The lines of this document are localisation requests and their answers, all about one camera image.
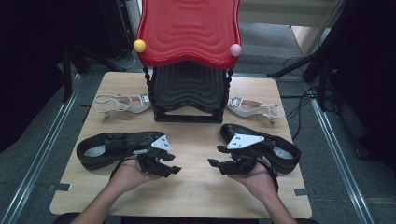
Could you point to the red and black shoe rack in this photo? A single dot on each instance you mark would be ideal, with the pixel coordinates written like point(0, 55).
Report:
point(186, 31)

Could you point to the black leather shoe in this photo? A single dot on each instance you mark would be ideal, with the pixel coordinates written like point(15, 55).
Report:
point(116, 143)
point(230, 129)

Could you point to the dark stand leg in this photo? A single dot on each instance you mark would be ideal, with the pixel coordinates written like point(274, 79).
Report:
point(66, 77)

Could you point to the black metal stand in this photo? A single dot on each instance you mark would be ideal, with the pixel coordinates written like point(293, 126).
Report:
point(292, 67)

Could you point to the yellow ball knob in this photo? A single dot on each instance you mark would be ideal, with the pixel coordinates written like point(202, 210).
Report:
point(139, 45)

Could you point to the pink ball knob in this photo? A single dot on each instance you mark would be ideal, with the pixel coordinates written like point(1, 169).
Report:
point(235, 50)

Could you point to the person's right hand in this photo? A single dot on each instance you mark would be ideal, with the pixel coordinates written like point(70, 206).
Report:
point(261, 183)

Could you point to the person's left hand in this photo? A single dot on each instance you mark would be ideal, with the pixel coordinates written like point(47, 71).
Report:
point(129, 175)

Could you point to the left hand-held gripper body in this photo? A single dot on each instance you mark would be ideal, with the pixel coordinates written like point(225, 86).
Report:
point(162, 143)

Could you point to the grey tape piece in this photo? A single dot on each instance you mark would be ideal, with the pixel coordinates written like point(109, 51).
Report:
point(301, 192)
point(59, 187)

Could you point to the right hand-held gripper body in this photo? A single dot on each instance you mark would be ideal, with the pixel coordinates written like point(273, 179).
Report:
point(243, 141)

